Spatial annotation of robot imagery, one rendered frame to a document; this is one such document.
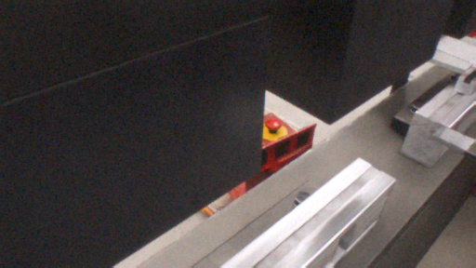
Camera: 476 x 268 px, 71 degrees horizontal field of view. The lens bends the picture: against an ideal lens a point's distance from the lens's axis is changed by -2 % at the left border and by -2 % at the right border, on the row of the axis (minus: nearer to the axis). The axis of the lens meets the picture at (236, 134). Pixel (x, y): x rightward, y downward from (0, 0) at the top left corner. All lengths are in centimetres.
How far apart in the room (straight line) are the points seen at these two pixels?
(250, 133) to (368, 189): 34
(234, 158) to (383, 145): 58
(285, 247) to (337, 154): 31
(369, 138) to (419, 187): 14
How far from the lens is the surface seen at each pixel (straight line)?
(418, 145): 68
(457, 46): 88
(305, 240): 40
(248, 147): 15
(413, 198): 63
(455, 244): 183
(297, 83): 21
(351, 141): 70
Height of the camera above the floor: 130
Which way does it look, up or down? 38 degrees down
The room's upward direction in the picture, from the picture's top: straight up
